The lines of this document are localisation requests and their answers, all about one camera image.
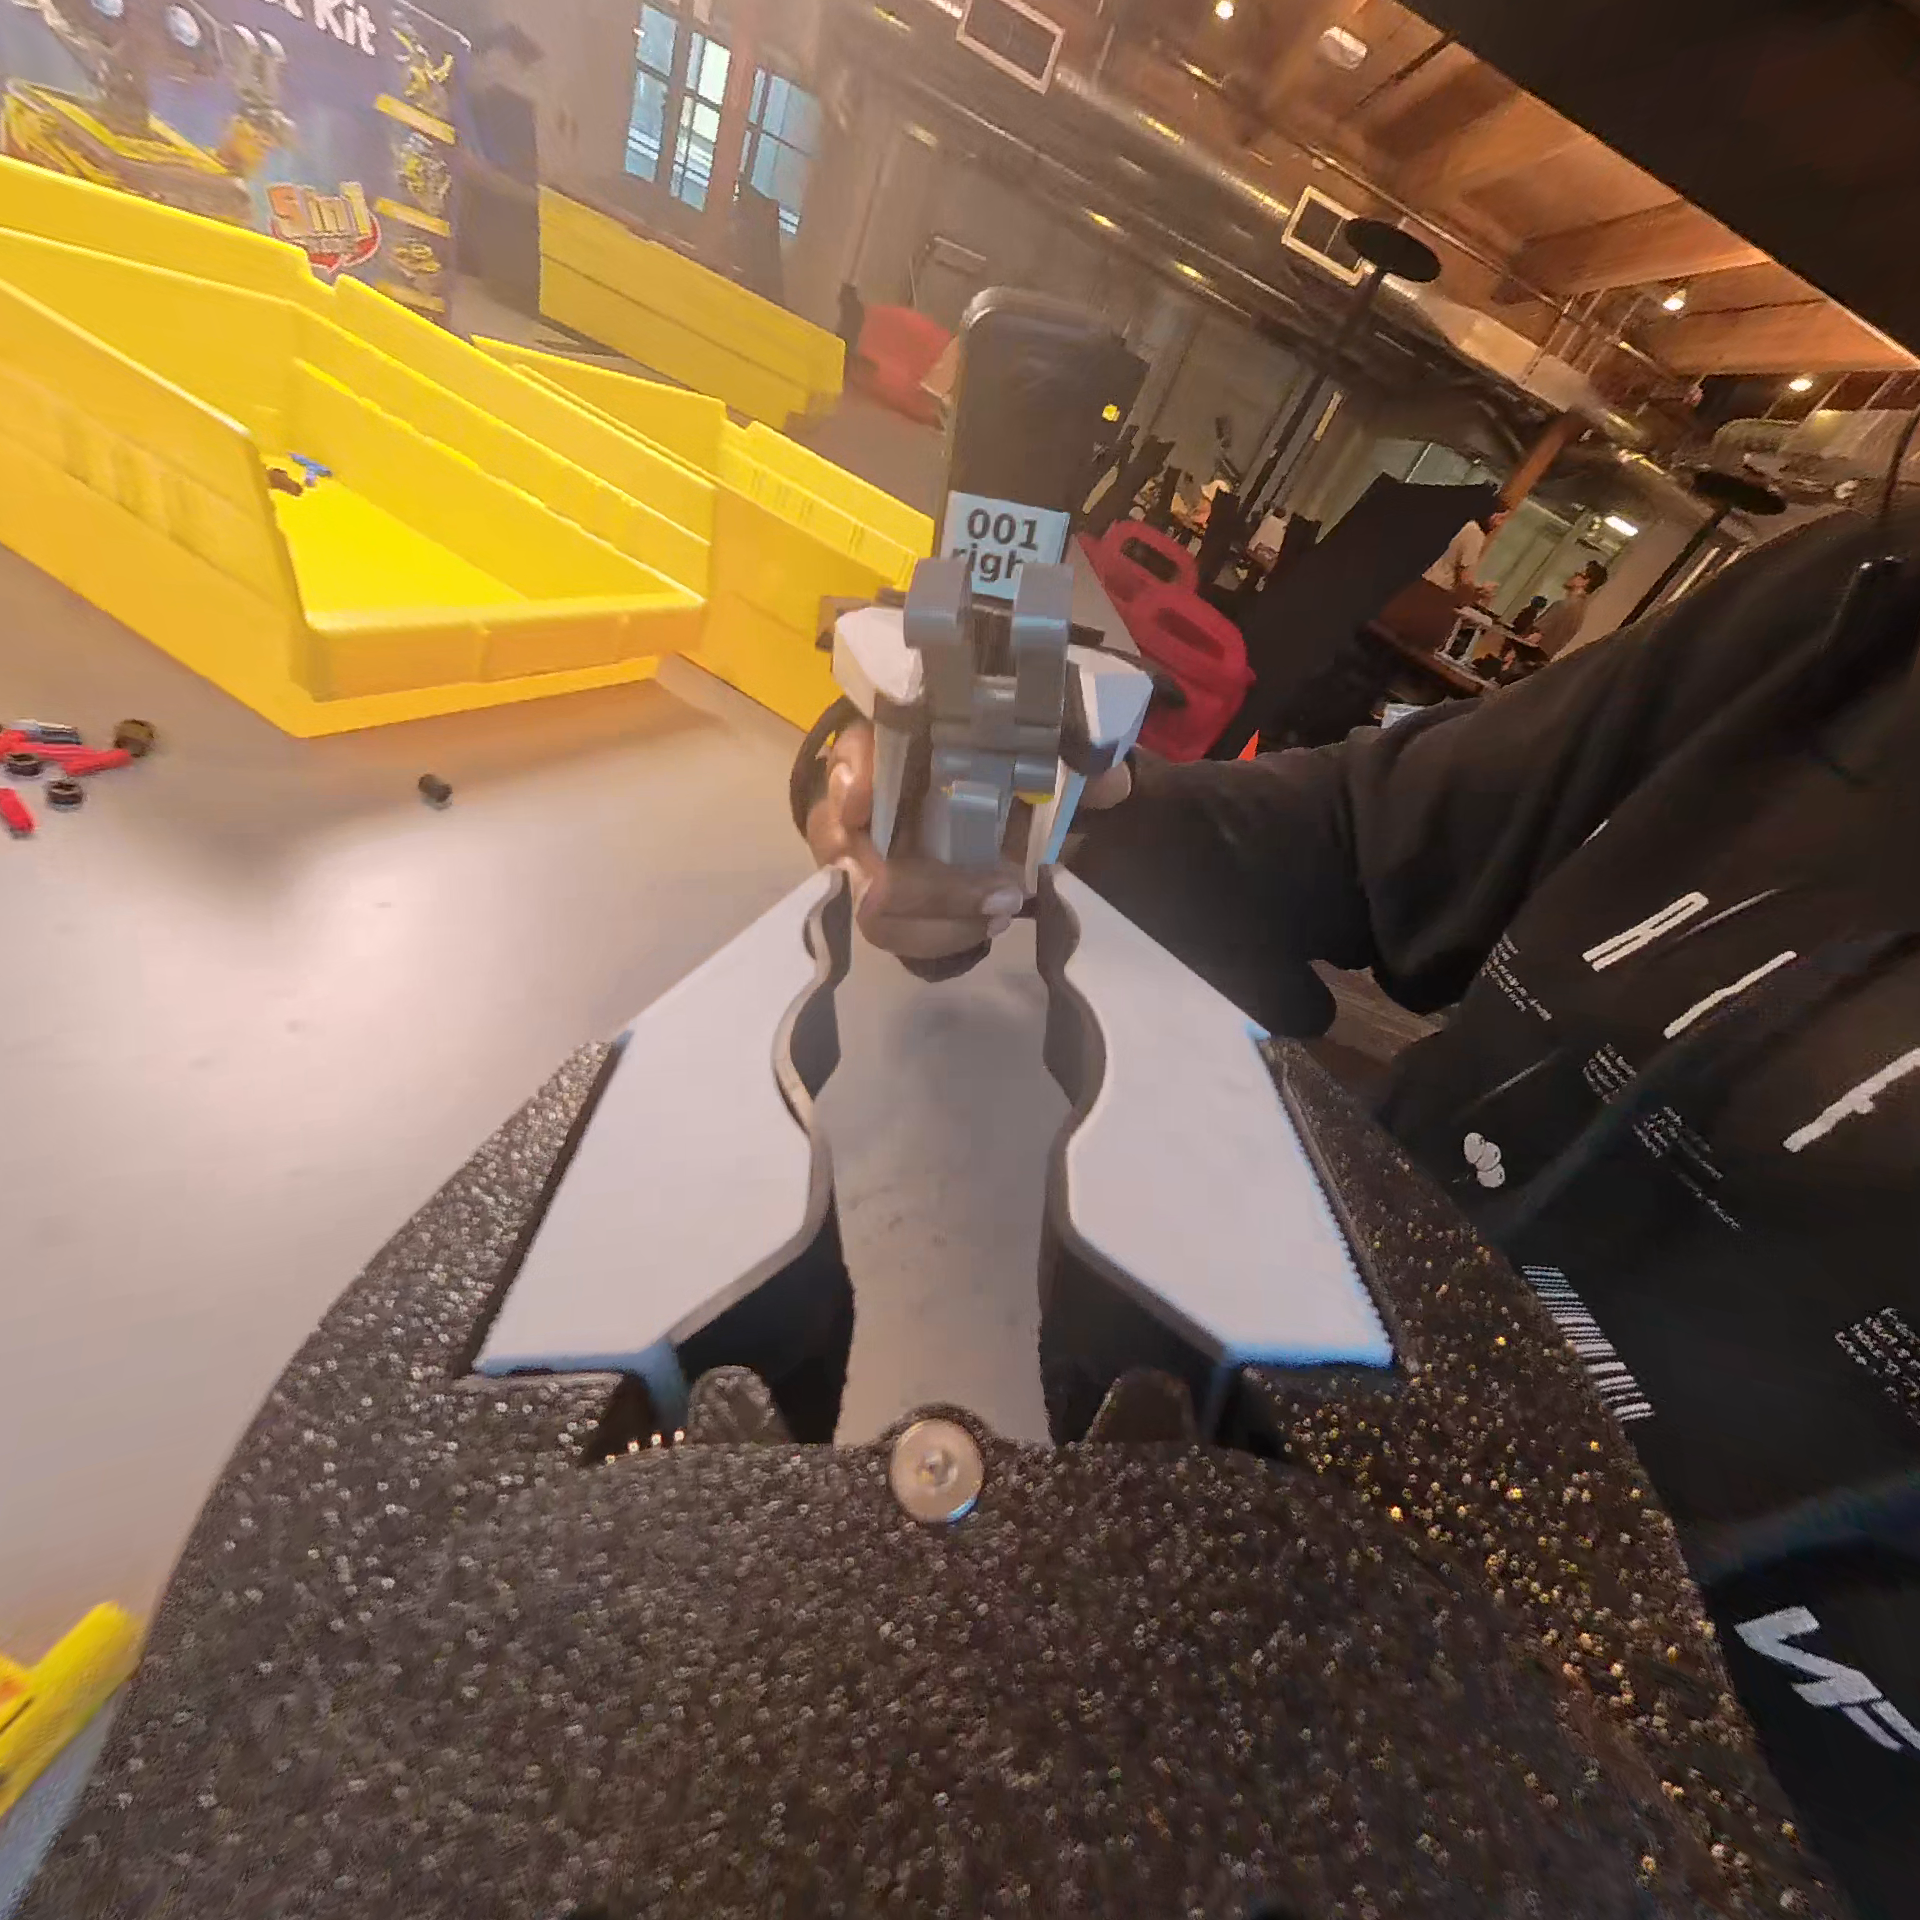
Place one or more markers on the black round pole stand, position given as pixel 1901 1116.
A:
pixel 1740 492
pixel 1393 253

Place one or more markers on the pile of small brick pins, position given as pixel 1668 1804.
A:
pixel 84 758

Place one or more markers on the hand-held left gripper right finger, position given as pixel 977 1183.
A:
pixel 1214 1186

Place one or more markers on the blue printed kit box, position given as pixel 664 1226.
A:
pixel 224 119

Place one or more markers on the yellow plastic parts bin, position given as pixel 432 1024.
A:
pixel 452 571

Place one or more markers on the grey desk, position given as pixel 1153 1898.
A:
pixel 375 975

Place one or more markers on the grey and yellow brick assembly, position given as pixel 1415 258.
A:
pixel 974 722

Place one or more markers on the window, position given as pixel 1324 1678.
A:
pixel 705 119

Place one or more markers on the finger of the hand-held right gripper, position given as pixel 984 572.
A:
pixel 1108 722
pixel 878 662

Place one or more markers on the person's black hoodie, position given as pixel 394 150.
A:
pixel 1724 1202

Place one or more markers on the person's right forearm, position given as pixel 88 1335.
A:
pixel 1320 839

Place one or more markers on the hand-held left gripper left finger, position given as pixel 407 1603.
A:
pixel 661 1186

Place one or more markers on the red plastic canister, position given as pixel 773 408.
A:
pixel 1177 653

